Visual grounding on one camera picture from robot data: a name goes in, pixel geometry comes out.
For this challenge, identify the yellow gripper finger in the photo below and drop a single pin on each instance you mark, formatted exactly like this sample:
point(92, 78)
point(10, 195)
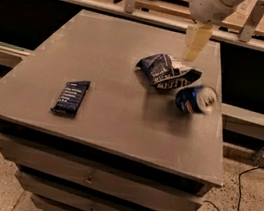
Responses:
point(200, 34)
point(191, 29)

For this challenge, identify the blue chip bag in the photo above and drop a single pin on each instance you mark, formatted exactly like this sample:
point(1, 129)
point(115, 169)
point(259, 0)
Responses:
point(165, 72)

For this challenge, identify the blue pepsi can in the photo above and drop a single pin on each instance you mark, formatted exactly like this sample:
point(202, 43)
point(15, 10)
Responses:
point(197, 99)

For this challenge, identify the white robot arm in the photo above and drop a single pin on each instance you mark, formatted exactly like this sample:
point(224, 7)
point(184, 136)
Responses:
point(208, 13)

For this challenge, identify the dark blue snack bar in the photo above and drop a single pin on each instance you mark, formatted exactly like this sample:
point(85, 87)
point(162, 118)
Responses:
point(71, 97)

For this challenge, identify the grey drawer cabinet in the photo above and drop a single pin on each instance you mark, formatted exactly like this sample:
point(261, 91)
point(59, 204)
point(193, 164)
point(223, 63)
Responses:
point(142, 152)

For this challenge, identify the top drawer metal knob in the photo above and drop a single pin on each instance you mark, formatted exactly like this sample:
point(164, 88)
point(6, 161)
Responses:
point(88, 180)

